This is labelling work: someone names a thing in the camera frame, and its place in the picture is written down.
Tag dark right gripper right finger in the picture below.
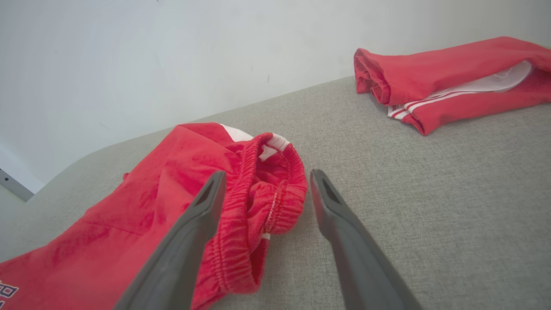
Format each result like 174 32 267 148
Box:
310 168 425 310

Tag red shorts with white stripes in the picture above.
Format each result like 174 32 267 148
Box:
0 122 309 310

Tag red Bulls 23 jersey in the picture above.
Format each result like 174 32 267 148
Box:
353 36 551 136

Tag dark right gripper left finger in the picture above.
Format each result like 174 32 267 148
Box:
114 170 228 310

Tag grey fabric sofa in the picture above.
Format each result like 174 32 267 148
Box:
0 75 551 310

